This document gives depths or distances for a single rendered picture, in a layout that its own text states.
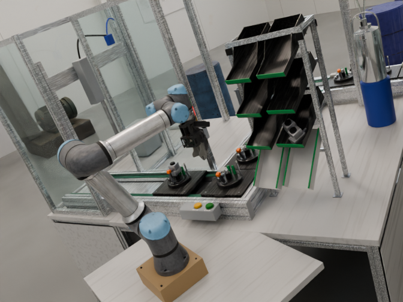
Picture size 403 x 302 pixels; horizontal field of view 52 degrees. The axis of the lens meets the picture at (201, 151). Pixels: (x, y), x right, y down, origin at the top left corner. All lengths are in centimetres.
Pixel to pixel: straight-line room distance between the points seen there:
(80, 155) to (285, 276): 88
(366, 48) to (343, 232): 107
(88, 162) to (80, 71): 139
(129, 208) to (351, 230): 91
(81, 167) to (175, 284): 61
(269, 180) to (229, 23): 1042
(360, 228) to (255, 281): 48
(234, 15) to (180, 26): 183
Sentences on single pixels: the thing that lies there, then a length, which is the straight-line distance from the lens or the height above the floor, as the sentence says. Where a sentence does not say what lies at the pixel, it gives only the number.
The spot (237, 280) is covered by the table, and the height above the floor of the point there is 86.
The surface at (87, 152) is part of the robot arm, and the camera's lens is 148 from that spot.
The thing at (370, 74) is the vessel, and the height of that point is 118.
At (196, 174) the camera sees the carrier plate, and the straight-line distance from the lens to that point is 236.
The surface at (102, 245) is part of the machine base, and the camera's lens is 279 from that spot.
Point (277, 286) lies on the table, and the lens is 164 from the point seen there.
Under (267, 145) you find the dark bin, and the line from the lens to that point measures 187.
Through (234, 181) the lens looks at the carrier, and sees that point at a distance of 210.
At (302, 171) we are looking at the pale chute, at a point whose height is 105.
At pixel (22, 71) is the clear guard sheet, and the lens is 245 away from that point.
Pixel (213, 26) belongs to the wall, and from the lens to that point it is 1189.
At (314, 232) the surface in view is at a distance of 184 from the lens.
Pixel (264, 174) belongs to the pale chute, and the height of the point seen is 104.
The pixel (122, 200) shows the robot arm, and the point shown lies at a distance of 170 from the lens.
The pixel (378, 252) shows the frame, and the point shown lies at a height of 79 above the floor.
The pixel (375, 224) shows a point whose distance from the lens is 183.
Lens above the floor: 197
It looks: 22 degrees down
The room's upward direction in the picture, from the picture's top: 20 degrees counter-clockwise
